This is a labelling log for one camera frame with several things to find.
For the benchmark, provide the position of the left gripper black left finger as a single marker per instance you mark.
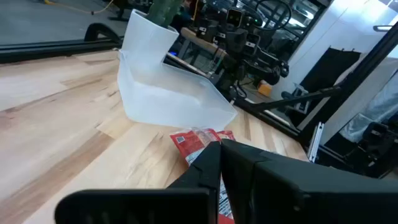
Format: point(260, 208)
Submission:
point(161, 205)

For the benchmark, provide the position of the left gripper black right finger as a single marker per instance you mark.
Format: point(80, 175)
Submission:
point(295, 193)

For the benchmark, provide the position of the red popcorn bag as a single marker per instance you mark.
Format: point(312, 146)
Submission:
point(191, 144)

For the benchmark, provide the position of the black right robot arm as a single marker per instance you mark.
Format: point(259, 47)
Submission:
point(269, 68)

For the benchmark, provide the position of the wooden workbench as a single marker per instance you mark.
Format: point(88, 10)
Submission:
point(202, 42)

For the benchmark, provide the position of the silver aluminium extrusion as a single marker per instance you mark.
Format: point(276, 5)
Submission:
point(315, 143)

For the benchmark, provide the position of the yellow box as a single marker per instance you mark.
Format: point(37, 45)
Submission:
point(265, 88)

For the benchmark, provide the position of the green cactus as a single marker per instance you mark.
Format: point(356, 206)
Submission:
point(163, 11)

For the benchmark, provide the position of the clear plastic basket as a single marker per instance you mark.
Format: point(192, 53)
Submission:
point(174, 99)

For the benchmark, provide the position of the white hexagonal planter pot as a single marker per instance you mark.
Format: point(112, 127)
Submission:
point(146, 37)

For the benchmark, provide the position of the black fabric panel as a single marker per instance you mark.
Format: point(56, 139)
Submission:
point(329, 70)

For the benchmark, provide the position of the clear plastic sheet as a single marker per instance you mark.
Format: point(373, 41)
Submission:
point(379, 105)

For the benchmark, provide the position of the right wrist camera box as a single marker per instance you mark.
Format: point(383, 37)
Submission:
point(234, 18)

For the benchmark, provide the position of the black aluminium table frame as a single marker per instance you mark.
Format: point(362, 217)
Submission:
point(46, 51)

